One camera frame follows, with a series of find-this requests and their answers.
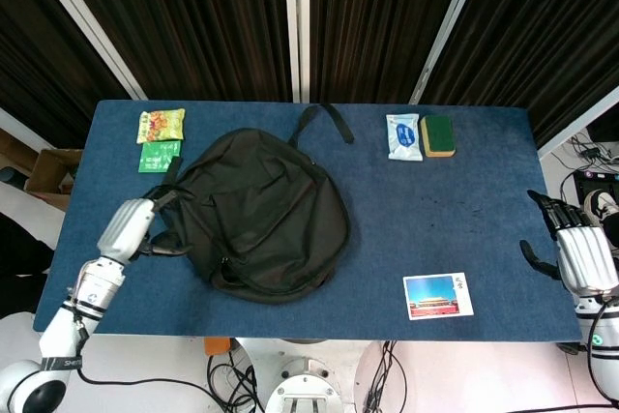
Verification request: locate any palace photo postcard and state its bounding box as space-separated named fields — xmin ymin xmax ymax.
xmin=402 ymin=272 xmax=475 ymax=322

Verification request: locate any white blue wet wipes pack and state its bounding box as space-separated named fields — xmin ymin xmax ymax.
xmin=385 ymin=112 xmax=425 ymax=162

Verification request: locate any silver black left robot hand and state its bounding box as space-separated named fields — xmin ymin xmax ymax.
xmin=96 ymin=190 xmax=192 ymax=265

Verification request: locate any green foil packet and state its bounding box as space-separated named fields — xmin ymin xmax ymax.
xmin=138 ymin=139 xmax=183 ymax=175

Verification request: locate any yellow snack packet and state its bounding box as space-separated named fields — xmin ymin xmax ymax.
xmin=135 ymin=107 xmax=187 ymax=145

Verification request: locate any white robot torso base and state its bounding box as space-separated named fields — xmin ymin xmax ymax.
xmin=263 ymin=356 xmax=349 ymax=413

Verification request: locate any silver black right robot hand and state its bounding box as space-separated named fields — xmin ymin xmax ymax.
xmin=519 ymin=189 xmax=619 ymax=296

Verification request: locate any blue felt table cover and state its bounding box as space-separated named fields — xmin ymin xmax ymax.
xmin=32 ymin=99 xmax=584 ymax=342

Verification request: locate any dark ribbed partition panel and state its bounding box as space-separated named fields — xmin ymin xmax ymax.
xmin=47 ymin=0 xmax=293 ymax=103
xmin=421 ymin=0 xmax=619 ymax=148
xmin=0 ymin=0 xmax=131 ymax=149
xmin=308 ymin=0 xmax=469 ymax=105

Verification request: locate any white partition frame post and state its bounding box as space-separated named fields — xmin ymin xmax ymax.
xmin=282 ymin=0 xmax=311 ymax=104
xmin=409 ymin=0 xmax=492 ymax=105
xmin=21 ymin=0 xmax=148 ymax=101

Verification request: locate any orange box under table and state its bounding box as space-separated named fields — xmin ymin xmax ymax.
xmin=203 ymin=337 xmax=232 ymax=356

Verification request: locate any black fabric backpack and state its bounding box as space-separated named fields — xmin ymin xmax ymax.
xmin=144 ymin=103 xmax=356 ymax=306

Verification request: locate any white black sneaker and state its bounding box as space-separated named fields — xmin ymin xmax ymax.
xmin=581 ymin=190 xmax=619 ymax=229

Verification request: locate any green yellow sponge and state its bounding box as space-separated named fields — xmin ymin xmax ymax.
xmin=419 ymin=114 xmax=457 ymax=160

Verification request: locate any cardboard box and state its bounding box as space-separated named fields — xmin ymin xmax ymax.
xmin=23 ymin=148 xmax=83 ymax=213

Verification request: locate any black box with coloured buttons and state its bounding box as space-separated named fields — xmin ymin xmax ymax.
xmin=573 ymin=168 xmax=619 ymax=201

